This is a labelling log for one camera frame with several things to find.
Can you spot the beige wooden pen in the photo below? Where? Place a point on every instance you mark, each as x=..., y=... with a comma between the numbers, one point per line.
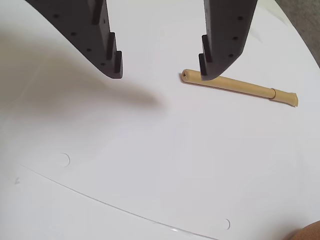
x=250, y=88

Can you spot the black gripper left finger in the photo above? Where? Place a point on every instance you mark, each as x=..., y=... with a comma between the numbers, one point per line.
x=82, y=30

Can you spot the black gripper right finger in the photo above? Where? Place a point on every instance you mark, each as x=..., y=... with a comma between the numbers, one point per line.
x=225, y=37

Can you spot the brown cylindrical pen holder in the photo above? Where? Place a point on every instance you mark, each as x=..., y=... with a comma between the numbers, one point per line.
x=310, y=233

